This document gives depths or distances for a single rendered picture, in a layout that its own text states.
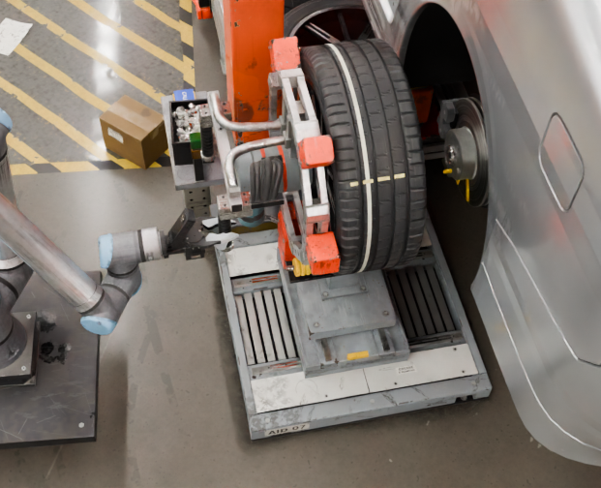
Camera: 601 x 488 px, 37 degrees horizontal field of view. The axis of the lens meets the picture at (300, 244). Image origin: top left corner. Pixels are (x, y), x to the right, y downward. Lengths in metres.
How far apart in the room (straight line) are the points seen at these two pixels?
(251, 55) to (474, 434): 1.45
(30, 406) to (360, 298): 1.12
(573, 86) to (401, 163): 0.65
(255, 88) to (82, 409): 1.12
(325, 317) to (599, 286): 1.40
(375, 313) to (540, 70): 1.37
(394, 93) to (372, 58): 0.13
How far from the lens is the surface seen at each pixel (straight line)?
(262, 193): 2.37
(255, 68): 2.86
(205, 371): 3.21
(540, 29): 1.96
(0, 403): 2.93
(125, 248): 2.48
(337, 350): 3.09
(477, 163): 2.65
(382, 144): 2.33
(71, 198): 3.71
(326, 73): 2.41
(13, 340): 2.87
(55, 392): 2.91
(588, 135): 1.80
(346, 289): 3.11
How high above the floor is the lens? 2.83
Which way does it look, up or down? 54 degrees down
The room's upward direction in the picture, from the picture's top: 3 degrees clockwise
